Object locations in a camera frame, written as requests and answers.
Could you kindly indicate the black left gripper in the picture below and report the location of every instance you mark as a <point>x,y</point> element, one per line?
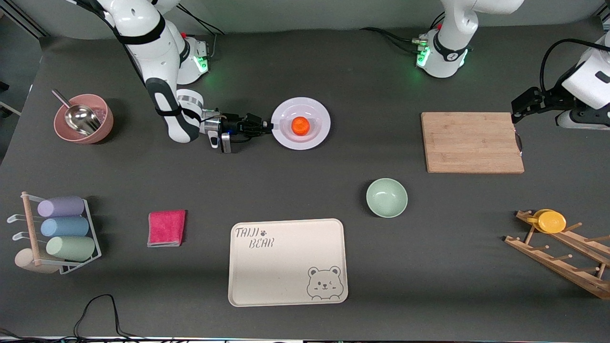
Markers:
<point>552,98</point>

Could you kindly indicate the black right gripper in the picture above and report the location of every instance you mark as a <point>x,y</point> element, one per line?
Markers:
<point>233,122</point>

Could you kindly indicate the orange fruit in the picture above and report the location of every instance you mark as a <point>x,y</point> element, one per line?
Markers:
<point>300,126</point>

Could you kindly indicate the white round plate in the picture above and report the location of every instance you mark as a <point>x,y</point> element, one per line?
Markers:
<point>317,138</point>

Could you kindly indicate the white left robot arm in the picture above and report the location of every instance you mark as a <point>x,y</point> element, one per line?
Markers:
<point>450,47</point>

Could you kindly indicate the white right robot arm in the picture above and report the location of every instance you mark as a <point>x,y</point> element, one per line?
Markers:
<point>143,28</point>

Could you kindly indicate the wooden cutting board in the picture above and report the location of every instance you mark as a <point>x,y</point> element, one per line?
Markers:
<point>448,143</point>

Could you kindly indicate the yellow cup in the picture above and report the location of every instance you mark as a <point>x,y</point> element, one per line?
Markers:
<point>552,222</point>

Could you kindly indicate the light green bowl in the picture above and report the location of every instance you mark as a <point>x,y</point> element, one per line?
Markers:
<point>386,198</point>

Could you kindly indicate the beige bear print tray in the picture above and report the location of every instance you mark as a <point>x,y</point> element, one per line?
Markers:
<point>281,267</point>

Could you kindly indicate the pink folded cloth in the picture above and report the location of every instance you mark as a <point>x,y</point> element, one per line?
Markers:
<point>166,228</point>

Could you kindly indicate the wooden peg drying rack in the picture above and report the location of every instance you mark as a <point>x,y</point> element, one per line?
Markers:
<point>553,265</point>

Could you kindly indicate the metal scoop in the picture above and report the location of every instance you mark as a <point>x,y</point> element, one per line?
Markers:
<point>81,119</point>

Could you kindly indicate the pink bowl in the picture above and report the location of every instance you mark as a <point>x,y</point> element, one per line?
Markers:
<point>64,131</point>

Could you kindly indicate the purple cup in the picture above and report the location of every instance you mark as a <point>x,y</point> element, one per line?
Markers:
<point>61,206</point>

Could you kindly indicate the blue cup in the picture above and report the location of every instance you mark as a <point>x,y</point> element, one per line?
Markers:
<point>64,226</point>

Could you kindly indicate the green cup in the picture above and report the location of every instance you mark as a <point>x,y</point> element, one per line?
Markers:
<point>70,248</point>

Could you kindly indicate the beige cup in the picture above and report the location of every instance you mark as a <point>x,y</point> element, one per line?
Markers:
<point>26,261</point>

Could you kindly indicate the black metal frame profile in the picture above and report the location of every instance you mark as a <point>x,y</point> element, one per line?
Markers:
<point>28,22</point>

